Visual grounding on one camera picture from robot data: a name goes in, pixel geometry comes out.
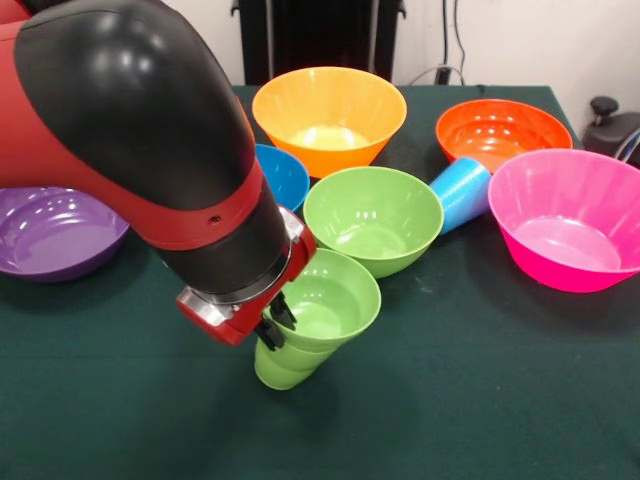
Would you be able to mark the dark green tablecloth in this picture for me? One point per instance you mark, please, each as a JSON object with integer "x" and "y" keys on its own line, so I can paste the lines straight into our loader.
{"x": 150, "y": 425}

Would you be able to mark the large pink bowl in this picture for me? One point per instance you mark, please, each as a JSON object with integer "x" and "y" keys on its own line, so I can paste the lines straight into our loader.
{"x": 565, "y": 235}

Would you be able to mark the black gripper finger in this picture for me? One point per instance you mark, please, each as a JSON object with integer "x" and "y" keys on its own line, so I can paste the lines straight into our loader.
{"x": 270, "y": 335}
{"x": 282, "y": 312}

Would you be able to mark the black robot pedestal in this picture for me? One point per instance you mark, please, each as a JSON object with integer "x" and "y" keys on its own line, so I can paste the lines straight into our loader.
{"x": 320, "y": 35}

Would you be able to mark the blue cup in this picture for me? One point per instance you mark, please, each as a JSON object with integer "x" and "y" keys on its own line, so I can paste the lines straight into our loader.
{"x": 460, "y": 195}

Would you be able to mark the large yellow-orange bowl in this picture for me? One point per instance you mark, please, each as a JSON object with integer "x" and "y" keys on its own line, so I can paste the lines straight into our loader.
{"x": 330, "y": 155}

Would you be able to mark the large green bowl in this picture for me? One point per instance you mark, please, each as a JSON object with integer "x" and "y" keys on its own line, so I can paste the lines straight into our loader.
{"x": 372, "y": 220}

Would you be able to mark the wide purple bowl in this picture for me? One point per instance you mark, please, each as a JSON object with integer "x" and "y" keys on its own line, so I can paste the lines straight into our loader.
{"x": 55, "y": 240}

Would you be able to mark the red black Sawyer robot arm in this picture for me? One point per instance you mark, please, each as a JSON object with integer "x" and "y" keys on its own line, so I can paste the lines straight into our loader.
{"x": 125, "y": 125}

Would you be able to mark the grey chair with black knob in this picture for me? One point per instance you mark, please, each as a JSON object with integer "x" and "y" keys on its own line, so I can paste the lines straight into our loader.
{"x": 612, "y": 132}

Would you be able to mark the wide red-orange bowl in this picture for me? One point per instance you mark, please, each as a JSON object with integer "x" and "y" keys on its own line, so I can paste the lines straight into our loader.
{"x": 500, "y": 135}

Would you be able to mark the stack of green cups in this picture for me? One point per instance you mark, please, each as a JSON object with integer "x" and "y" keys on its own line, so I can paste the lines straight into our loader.
{"x": 285, "y": 367}

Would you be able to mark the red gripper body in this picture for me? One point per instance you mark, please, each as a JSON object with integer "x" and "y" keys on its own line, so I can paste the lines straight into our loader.
{"x": 250, "y": 320}

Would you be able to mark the blue bowl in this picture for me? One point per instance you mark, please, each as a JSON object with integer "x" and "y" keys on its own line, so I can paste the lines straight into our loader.
{"x": 287, "y": 175}

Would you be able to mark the small green bowl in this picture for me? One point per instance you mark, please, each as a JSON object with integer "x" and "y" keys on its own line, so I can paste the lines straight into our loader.
{"x": 335, "y": 310}

